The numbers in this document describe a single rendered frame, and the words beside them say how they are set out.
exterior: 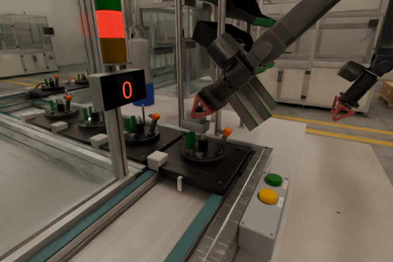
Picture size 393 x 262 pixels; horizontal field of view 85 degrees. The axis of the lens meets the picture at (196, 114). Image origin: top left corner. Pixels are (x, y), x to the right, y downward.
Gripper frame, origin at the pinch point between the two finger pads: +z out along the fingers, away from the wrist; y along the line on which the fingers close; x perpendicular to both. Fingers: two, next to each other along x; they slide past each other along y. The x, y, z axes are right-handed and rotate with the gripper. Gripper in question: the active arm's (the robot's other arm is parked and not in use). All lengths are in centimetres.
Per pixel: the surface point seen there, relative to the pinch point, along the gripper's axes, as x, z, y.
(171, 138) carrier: -0.4, 18.8, -5.2
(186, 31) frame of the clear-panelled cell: -59, 21, -85
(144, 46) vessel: -63, 38, -58
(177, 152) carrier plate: 5.1, 13.7, 2.1
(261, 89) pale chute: 5.7, -4.0, -49.0
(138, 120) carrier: -12.1, 20.9, 0.3
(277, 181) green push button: 26.6, -7.3, 2.0
